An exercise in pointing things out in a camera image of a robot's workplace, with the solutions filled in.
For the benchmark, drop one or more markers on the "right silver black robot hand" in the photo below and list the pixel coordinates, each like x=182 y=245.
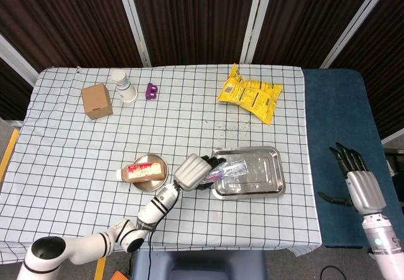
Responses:
x=366 y=191

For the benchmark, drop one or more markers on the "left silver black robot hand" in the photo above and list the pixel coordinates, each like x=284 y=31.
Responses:
x=191 y=172

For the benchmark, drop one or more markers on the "brown sauce bottle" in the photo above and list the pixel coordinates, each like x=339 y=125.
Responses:
x=145 y=172

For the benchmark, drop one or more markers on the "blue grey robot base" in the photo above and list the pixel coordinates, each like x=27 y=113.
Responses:
x=202 y=265

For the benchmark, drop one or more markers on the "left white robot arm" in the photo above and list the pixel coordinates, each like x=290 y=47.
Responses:
x=154 y=207

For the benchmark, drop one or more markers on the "round steel plate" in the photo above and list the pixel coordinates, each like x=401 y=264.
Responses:
x=148 y=187

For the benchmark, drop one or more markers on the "rectangular steel tray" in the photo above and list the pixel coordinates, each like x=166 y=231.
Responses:
x=262 y=179

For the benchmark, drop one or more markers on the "purple plastic block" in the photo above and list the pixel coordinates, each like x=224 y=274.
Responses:
x=151 y=91

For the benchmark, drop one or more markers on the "yellow snack bag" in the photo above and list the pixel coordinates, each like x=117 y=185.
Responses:
x=249 y=95

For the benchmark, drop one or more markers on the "white paper cup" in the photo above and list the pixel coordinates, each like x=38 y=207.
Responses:
x=126 y=89

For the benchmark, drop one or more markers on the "brown cardboard box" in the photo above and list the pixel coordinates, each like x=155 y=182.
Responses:
x=96 y=101

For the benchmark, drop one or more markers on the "orange object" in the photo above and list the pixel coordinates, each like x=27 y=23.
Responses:
x=121 y=276

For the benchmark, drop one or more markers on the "white checkered tablecloth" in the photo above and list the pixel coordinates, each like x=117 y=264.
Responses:
x=63 y=154

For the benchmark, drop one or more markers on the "brown partition with white frames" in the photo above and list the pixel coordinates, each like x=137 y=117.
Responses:
x=195 y=15

